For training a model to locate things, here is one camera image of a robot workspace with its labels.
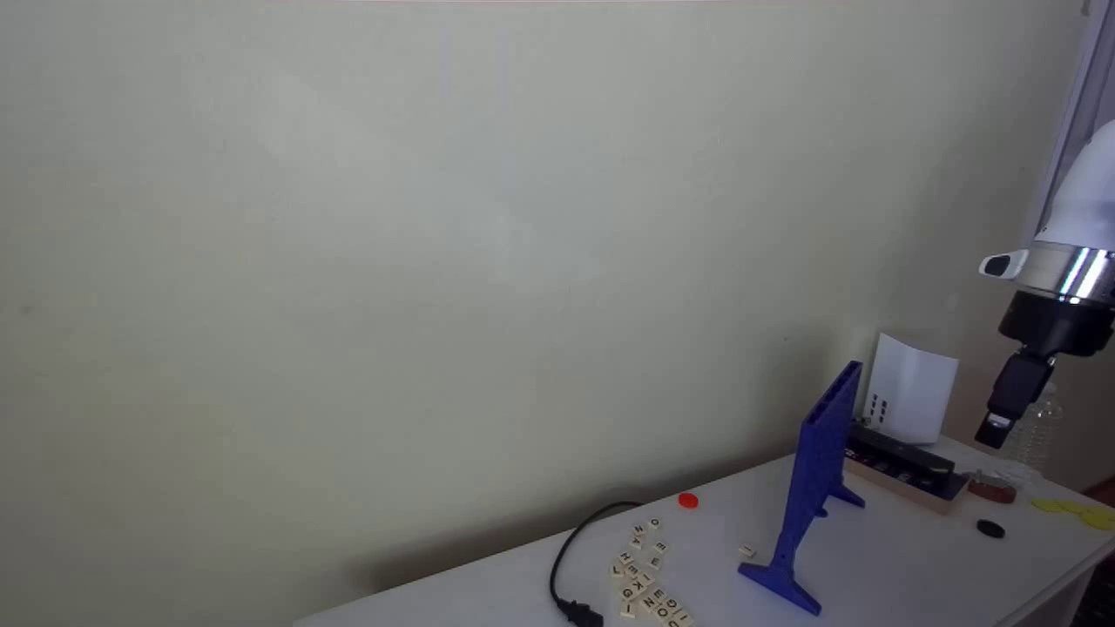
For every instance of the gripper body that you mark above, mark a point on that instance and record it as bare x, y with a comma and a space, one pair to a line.
1058, 322

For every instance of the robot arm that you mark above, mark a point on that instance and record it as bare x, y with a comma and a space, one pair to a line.
1084, 196

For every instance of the blue upright gameboard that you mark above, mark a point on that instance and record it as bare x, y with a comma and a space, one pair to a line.
819, 461

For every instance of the clear plastic bottle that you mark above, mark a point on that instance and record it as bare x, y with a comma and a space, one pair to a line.
1037, 435

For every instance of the white curved device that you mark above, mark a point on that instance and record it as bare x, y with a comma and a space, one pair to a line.
910, 387

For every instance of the brown oval object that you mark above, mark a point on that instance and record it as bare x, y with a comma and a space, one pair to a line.
993, 489

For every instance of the heap of yellow discs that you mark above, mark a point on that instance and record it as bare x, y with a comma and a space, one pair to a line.
1080, 512

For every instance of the wooden tray with black box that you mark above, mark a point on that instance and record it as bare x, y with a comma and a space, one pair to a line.
906, 470

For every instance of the black disc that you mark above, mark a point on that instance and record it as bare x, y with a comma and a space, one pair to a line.
991, 529

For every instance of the heap of letter tiles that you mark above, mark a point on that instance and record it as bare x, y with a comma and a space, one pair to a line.
645, 583

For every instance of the window frame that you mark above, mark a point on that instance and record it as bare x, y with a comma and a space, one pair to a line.
1076, 104

